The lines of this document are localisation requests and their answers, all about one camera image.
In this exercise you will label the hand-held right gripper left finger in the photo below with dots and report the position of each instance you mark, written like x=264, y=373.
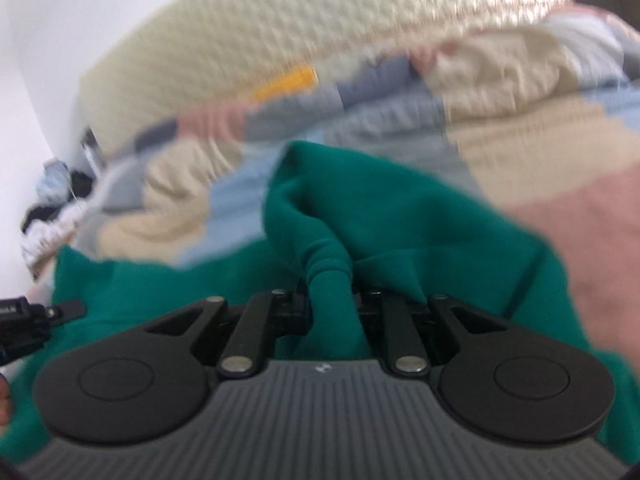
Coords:
x=295, y=312

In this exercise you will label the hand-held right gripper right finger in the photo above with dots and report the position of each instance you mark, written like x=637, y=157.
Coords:
x=367, y=310

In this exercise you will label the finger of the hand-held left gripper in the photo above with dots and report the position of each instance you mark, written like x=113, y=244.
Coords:
x=70, y=309

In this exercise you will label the green hoodie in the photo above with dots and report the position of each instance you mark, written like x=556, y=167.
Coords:
x=400, y=220

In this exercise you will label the white crumpled clothes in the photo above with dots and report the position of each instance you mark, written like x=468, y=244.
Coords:
x=50, y=232

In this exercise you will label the person's left hand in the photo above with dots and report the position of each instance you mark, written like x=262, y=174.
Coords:
x=4, y=400

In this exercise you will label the black crumpled cloth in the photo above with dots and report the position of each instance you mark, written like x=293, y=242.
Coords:
x=82, y=185

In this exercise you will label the blue tissue pack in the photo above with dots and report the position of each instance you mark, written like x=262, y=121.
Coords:
x=54, y=182

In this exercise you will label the checked patchwork quilt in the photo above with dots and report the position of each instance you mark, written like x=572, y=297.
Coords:
x=525, y=150

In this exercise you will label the yellow pillow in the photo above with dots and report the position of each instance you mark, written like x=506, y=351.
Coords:
x=285, y=82

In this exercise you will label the cream quilted headboard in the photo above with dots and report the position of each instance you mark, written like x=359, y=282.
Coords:
x=300, y=25

